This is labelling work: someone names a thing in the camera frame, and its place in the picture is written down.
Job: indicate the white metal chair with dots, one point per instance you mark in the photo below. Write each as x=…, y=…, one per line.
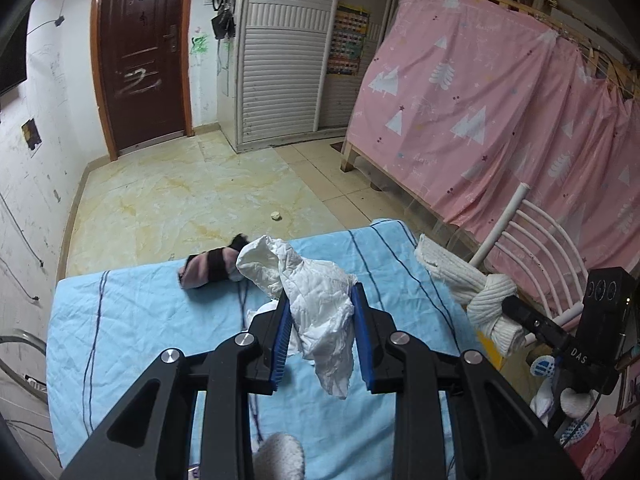
x=505, y=220

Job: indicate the white slatted wardrobe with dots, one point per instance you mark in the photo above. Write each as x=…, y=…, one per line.
x=280, y=85

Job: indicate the pink tree print curtain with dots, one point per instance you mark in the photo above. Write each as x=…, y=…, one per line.
x=500, y=110

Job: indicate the colourful grid poster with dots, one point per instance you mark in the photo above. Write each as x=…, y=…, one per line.
x=347, y=40

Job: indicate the dark brown door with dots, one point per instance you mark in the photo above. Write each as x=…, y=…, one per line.
x=140, y=50

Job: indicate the grey metal chair frame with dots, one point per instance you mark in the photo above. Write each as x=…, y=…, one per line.
x=25, y=335

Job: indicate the light blue tablecloth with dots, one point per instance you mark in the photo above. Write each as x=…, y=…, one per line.
x=150, y=320

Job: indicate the pink and black sock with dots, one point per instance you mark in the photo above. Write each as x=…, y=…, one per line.
x=205, y=270

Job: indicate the black wall television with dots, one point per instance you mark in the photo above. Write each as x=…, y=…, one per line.
x=12, y=60

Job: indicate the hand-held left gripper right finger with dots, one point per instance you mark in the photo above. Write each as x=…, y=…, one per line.
x=362, y=340

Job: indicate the cream knitted scarf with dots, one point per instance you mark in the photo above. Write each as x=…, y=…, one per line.
x=490, y=300

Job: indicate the white tissue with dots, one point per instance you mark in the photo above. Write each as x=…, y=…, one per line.
x=320, y=310

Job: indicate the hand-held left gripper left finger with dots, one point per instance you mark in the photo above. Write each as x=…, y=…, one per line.
x=280, y=340

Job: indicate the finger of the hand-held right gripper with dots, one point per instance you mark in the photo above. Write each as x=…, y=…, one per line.
x=535, y=322

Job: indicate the pink garment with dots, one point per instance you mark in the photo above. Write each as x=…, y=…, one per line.
x=605, y=445

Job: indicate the hanging black bags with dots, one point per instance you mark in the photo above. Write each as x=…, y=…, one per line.
x=222, y=22

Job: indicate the person's right hand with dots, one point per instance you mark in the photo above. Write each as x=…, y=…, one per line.
x=572, y=402

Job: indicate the broken wall socket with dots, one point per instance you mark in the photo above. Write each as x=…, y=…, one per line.
x=31, y=136

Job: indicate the person's left hand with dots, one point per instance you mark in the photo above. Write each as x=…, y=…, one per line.
x=280, y=457

